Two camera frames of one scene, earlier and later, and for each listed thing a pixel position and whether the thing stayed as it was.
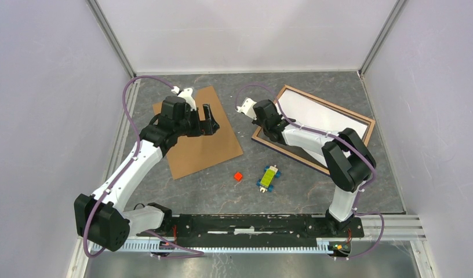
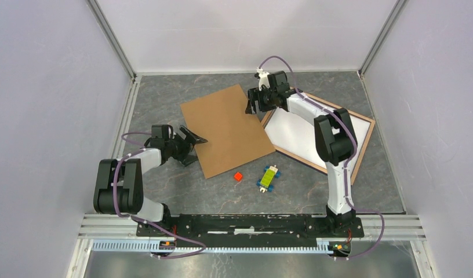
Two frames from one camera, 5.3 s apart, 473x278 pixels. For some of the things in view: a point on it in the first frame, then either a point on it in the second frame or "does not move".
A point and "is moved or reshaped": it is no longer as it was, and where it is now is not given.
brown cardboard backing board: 194,153 is moved or reshaped
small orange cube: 237,176 does not move
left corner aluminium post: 102,19 does not move
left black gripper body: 189,126 -> 179,149
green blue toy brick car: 266,180 does not move
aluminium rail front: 397,227 does not move
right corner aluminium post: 398,7 does not move
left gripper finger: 208,114 -> 191,138
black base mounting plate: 251,226 does not move
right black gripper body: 265,128 -> 266,101
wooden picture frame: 257,138 is moved or reshaped
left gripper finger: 208,127 -> 190,159
